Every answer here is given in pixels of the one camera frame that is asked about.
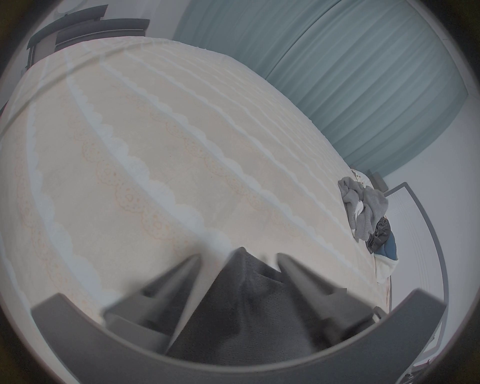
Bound black dressing table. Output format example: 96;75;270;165
27;4;109;72

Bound white printed pillow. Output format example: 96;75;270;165
350;169;376;188

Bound black T-shirt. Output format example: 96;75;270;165
165;247;347;366

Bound grey bedside table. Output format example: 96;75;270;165
365;169;389;193

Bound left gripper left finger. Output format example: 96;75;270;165
103;254;203;355

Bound dark blue garment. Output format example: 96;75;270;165
375;232;398;260

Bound black chest of drawers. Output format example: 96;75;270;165
55;18;151;49

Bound blue-green curtain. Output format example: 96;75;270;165
265;0;469;177
172;0;344;79

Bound bed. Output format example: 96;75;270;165
0;35;449;355

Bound grey garment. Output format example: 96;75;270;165
337;176;389;242

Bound white garment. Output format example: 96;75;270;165
373;255;399;284

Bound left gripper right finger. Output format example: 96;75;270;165
277;253;383;344

